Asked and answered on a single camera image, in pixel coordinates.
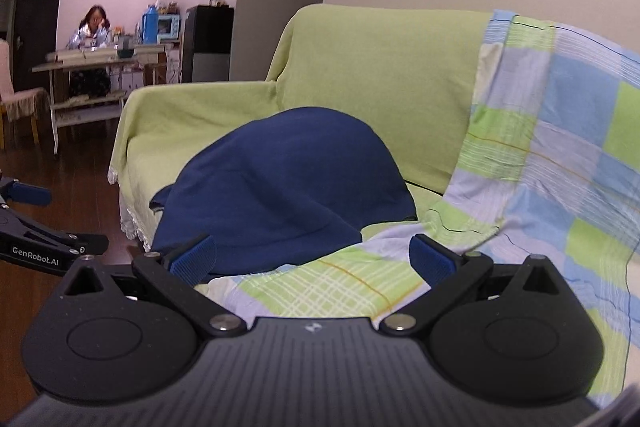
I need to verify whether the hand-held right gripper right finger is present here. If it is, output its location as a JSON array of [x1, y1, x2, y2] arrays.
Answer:
[[377, 233, 566, 338]]

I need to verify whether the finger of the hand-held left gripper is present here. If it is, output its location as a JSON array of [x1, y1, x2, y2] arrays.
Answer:
[[0, 177, 52, 208], [0, 204, 110, 258]]

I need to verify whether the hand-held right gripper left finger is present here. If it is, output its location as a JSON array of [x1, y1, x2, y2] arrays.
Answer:
[[60, 233, 248, 338]]

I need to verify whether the navy blue garment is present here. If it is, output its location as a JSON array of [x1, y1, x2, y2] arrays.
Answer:
[[149, 106, 418, 275]]

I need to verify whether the chair with beige cover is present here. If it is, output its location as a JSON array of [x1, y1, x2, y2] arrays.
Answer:
[[0, 38, 51, 152]]

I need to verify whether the white table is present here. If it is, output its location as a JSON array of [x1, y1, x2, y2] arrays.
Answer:
[[31, 52, 168, 155]]

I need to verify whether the dark door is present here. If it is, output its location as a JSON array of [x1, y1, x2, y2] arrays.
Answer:
[[12, 0, 63, 92]]

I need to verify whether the wooden cabinet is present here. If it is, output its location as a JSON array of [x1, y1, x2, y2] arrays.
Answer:
[[142, 41, 182, 85]]

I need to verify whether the checked blue green bed sheet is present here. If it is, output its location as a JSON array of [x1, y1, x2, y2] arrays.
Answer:
[[195, 9, 640, 410]]

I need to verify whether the sofa with green cover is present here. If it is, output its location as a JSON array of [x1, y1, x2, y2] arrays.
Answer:
[[106, 3, 506, 253]]

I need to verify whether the blue thermos jug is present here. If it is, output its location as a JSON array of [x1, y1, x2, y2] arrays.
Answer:
[[141, 5, 160, 45]]

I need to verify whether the light blue microwave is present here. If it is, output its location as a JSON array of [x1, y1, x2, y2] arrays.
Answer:
[[156, 13, 181, 44]]

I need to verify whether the black fridge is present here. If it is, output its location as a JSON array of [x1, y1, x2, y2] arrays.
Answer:
[[180, 4, 235, 84]]

